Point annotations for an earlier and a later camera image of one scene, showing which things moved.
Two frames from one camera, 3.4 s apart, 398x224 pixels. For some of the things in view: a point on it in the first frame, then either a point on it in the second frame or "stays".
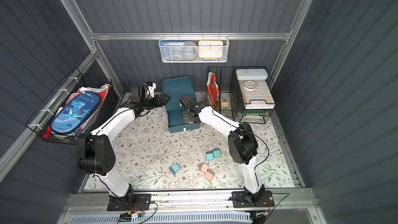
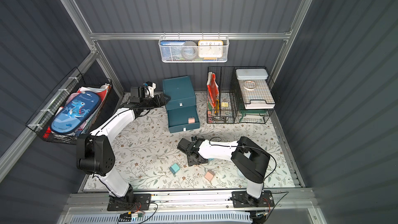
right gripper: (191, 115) to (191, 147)
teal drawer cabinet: (174, 88) stays
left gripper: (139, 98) stays
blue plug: (174, 168) stays
